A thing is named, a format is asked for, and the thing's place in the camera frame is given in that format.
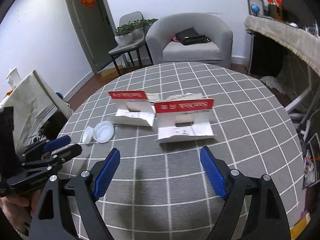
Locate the dark green door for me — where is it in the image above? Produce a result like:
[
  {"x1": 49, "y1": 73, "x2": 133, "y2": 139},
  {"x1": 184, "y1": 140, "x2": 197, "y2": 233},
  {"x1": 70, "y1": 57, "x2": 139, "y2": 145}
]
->
[{"x1": 66, "y1": 0, "x2": 117, "y2": 74}]

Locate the black monitor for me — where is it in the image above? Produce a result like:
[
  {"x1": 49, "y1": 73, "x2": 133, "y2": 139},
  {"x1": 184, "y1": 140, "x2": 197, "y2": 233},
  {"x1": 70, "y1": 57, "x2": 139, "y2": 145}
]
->
[{"x1": 281, "y1": 0, "x2": 316, "y2": 27}]

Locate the small blue globe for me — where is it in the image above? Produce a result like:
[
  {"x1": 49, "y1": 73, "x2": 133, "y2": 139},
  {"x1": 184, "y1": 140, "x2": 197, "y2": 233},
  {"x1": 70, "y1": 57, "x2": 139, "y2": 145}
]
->
[{"x1": 251, "y1": 4, "x2": 260, "y2": 16}]

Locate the black handbag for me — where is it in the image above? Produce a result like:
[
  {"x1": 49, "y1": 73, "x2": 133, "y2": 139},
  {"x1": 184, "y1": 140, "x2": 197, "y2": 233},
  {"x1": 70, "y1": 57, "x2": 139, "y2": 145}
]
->
[{"x1": 175, "y1": 27, "x2": 211, "y2": 46}]

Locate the white potted plant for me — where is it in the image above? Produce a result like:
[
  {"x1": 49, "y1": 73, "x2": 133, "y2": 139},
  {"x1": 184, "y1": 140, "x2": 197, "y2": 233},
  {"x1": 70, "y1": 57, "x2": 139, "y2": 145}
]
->
[{"x1": 114, "y1": 22, "x2": 135, "y2": 47}]

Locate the grey armchair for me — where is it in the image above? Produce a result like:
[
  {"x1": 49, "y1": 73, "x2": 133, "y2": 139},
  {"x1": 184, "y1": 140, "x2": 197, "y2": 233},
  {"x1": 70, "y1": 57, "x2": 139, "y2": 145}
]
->
[{"x1": 146, "y1": 12, "x2": 233, "y2": 68}]

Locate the beige fringed sideboard cloth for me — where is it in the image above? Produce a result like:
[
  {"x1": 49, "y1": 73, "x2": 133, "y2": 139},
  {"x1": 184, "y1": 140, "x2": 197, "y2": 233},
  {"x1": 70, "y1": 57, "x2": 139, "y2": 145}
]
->
[{"x1": 244, "y1": 15, "x2": 319, "y2": 74}]

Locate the beige tablecloth left table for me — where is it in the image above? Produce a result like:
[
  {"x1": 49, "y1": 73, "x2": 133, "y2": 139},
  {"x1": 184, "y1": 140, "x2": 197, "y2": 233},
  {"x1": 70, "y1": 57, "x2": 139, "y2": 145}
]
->
[{"x1": 1, "y1": 70, "x2": 73, "y2": 149}]

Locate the clear plastic cup lid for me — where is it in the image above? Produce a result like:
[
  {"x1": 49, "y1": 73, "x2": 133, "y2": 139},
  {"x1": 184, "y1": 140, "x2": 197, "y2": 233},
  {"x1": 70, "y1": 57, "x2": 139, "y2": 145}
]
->
[{"x1": 93, "y1": 121, "x2": 114, "y2": 144}]

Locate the framed picture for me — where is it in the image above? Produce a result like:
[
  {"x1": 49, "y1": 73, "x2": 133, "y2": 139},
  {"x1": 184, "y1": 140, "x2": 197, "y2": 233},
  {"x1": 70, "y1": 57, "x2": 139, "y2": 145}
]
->
[{"x1": 247, "y1": 0, "x2": 265, "y2": 16}]

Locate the grey checked tablecloth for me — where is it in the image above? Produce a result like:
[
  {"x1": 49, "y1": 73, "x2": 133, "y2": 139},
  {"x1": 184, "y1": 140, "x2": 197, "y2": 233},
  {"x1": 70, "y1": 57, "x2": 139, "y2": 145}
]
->
[{"x1": 60, "y1": 62, "x2": 305, "y2": 239}]

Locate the white barcode card package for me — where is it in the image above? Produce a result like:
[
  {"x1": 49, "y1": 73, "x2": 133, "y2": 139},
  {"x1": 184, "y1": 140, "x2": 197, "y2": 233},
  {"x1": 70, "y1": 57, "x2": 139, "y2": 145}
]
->
[{"x1": 155, "y1": 98, "x2": 215, "y2": 143}]

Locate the red SanDisk card package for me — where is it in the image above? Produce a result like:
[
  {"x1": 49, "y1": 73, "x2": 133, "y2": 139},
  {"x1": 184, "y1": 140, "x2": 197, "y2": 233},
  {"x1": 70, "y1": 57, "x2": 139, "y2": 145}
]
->
[{"x1": 109, "y1": 90, "x2": 156, "y2": 127}]

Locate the white kettle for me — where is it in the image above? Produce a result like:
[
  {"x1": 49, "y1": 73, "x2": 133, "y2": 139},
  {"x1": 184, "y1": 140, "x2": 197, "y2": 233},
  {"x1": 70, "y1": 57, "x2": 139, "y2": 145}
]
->
[{"x1": 7, "y1": 68, "x2": 22, "y2": 89}]

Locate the left hand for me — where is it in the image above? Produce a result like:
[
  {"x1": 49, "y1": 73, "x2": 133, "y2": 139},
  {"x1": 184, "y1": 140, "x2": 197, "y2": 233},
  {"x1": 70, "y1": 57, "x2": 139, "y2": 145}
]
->
[{"x1": 1, "y1": 190, "x2": 42, "y2": 233}]

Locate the grey dining chair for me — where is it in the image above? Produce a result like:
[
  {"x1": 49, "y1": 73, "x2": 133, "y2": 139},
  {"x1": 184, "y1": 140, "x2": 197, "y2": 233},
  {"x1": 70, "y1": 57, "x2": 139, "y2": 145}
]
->
[{"x1": 108, "y1": 11, "x2": 153, "y2": 76}]

